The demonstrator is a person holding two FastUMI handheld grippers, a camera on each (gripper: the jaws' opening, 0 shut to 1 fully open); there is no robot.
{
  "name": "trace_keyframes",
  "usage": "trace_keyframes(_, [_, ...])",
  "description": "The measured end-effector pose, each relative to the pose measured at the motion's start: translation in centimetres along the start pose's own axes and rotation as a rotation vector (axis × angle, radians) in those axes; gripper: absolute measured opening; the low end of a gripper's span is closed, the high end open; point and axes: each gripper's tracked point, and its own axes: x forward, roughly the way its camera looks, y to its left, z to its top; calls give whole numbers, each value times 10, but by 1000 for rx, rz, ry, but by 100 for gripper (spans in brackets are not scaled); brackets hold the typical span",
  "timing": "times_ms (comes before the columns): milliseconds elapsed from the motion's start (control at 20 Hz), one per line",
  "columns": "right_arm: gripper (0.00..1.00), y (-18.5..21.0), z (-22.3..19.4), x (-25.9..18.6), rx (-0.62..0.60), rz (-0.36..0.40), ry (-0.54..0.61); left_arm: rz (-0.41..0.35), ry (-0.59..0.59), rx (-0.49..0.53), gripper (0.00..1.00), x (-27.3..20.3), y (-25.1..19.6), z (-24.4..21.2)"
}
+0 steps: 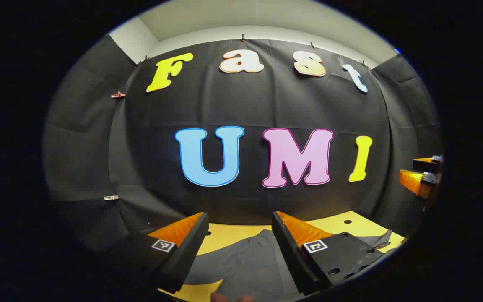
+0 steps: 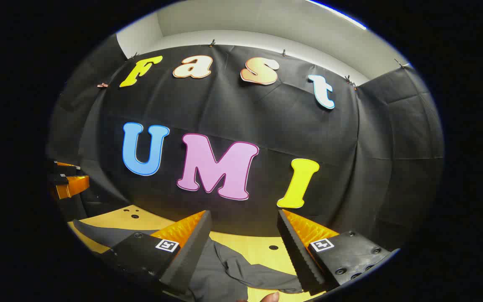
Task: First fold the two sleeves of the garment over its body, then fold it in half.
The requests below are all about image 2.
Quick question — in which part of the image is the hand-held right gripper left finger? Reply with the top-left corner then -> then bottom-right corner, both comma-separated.
99,210 -> 213,296

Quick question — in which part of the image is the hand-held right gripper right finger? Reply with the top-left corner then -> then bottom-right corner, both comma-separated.
277,209 -> 394,296

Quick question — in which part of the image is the gray polo shirt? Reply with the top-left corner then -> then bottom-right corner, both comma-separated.
73,218 -> 305,302

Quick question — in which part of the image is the black backdrop cloth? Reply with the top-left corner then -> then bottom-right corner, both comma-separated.
47,34 -> 445,252

